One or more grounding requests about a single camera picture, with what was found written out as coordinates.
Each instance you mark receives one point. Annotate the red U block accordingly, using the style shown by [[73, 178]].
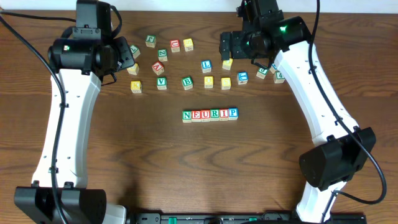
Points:
[[205, 115]]

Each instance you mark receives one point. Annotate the green j block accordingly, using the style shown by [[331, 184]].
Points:
[[261, 73], [150, 41]]

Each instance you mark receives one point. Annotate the green N block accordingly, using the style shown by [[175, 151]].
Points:
[[187, 116]]

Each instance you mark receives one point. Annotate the yellow S block lower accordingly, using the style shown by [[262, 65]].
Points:
[[226, 83]]

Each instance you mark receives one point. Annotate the green B block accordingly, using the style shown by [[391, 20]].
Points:
[[187, 83]]

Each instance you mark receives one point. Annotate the green J block right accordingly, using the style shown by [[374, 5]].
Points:
[[261, 73]]

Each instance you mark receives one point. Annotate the red E block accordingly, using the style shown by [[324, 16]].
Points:
[[196, 115]]

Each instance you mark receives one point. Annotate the green Z block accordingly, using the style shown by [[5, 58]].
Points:
[[162, 55]]

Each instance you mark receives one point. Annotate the yellow S block upper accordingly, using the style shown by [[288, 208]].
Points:
[[188, 44]]

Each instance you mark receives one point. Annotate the yellow K block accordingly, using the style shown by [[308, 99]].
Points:
[[136, 86]]

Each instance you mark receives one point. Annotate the yellow o block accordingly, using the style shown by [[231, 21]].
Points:
[[227, 64], [208, 81]]

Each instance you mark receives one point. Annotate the blue L block middle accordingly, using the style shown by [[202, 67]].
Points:
[[206, 66]]

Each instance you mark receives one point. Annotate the yellow O block upper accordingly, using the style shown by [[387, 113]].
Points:
[[227, 64]]

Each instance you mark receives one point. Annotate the green V block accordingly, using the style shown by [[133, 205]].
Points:
[[161, 83]]

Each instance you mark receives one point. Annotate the yellow s block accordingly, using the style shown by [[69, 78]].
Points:
[[226, 83], [188, 44]]

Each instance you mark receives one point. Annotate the blue P block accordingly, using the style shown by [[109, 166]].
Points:
[[233, 113]]

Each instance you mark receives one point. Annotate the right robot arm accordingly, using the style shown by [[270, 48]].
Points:
[[341, 147]]

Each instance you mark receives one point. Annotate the green 4 block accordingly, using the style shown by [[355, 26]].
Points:
[[278, 78]]

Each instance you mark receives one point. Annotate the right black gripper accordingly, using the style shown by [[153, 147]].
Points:
[[226, 45]]

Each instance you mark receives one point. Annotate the blue 5 block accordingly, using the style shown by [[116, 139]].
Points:
[[273, 68]]

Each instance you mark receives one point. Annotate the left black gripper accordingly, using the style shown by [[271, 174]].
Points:
[[123, 54]]

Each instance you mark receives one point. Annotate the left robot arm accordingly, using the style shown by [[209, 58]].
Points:
[[78, 61]]

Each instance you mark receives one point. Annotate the red A block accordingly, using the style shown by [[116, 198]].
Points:
[[158, 68]]

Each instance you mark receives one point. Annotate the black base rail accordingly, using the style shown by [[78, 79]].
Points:
[[156, 218]]

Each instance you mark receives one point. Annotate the green R block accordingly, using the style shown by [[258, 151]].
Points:
[[214, 115]]

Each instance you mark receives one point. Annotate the red I block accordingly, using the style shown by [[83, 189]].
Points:
[[224, 114]]

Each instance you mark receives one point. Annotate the yellow O block lower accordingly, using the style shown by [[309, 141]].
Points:
[[208, 81]]

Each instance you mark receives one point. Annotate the green L block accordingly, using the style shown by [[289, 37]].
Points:
[[135, 51]]

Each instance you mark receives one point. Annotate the yellow block left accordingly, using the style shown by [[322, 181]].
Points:
[[134, 70]]

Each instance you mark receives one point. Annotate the red C block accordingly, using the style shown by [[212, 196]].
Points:
[[175, 45]]

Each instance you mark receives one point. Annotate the blue T block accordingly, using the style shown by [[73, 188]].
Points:
[[242, 78]]

